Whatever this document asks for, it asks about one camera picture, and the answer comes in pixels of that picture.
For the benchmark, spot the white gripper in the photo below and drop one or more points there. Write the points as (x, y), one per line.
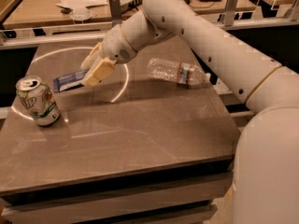
(116, 47)

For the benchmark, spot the left hand sanitizer bottle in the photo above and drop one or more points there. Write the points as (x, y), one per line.
(220, 87)

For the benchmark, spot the cabinet drawer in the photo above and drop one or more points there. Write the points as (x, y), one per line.
(190, 214)
(101, 207)

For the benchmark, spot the right grey metal post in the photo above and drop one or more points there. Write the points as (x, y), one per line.
(229, 13)

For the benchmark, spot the lower cabinet drawer front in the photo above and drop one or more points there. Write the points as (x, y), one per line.
(190, 214)

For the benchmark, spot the upper cabinet drawer front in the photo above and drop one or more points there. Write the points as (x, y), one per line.
(101, 207)

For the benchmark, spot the left grey metal post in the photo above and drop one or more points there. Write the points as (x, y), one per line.
(115, 10)

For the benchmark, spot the clear plastic water bottle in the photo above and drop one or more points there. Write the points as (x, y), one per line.
(178, 72)

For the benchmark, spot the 7up soda can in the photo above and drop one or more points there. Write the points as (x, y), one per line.
(37, 98)

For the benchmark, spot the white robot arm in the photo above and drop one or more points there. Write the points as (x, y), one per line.
(266, 170)

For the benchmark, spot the grey metal post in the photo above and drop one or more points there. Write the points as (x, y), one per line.
(229, 13)
(115, 10)

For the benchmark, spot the white papers on desk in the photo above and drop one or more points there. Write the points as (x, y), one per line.
(81, 3)

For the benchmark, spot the white face mask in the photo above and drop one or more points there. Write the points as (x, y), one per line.
(80, 14)

